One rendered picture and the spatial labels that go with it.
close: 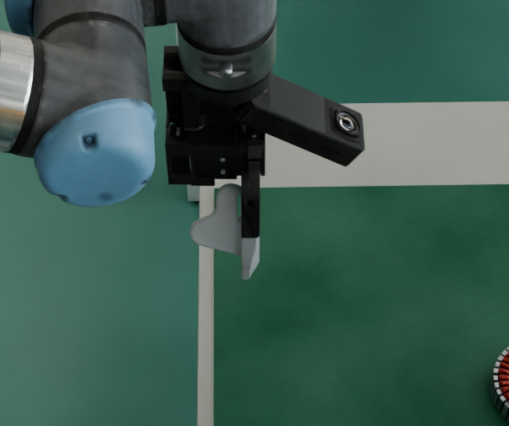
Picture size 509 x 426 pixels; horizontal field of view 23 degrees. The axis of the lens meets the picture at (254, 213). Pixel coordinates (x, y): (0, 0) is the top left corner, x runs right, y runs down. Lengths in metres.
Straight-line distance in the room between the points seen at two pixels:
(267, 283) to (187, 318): 0.87
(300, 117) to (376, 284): 0.60
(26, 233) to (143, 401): 0.46
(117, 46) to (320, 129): 0.25
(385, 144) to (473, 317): 0.29
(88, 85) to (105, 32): 0.05
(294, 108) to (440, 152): 0.73
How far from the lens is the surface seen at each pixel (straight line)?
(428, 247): 1.60
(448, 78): 2.83
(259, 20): 0.90
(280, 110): 0.98
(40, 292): 2.48
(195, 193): 2.54
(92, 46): 0.80
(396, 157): 1.69
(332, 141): 1.00
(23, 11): 0.87
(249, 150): 1.00
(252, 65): 0.93
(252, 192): 1.00
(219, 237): 1.04
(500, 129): 1.75
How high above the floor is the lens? 2.05
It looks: 54 degrees down
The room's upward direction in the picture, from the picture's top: straight up
